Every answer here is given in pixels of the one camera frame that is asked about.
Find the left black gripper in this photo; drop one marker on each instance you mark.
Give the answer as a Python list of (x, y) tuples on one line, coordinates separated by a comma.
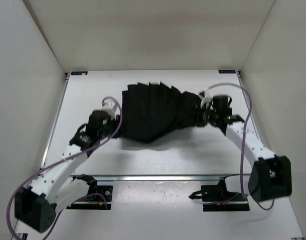
[(119, 132)]

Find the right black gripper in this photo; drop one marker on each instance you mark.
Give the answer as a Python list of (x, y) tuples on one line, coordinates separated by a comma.
[(199, 122)]

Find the black pleated skirt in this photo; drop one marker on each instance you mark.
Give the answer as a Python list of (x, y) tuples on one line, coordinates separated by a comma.
[(151, 111)]

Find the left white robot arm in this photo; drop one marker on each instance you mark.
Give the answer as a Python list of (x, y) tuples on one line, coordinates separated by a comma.
[(43, 196)]

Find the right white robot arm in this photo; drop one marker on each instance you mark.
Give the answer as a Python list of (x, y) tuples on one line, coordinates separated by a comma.
[(270, 176)]

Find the right blue corner sticker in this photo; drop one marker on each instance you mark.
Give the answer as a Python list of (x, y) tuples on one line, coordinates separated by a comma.
[(226, 71)]

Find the blue corner sticker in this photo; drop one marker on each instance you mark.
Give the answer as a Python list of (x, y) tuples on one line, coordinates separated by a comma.
[(79, 73), (226, 71)]

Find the left blue corner sticker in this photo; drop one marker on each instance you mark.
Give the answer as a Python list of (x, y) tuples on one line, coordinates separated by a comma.
[(79, 73)]

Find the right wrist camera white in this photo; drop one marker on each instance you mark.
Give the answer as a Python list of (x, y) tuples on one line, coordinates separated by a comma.
[(205, 97)]

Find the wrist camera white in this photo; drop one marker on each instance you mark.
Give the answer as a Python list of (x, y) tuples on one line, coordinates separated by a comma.
[(110, 107), (205, 97)]

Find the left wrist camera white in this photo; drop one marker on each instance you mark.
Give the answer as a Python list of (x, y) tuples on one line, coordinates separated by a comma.
[(110, 107)]

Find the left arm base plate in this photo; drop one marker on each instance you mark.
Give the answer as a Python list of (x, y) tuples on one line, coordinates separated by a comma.
[(98, 198)]

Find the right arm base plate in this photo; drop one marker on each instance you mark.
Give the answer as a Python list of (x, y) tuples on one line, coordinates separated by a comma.
[(216, 198)]

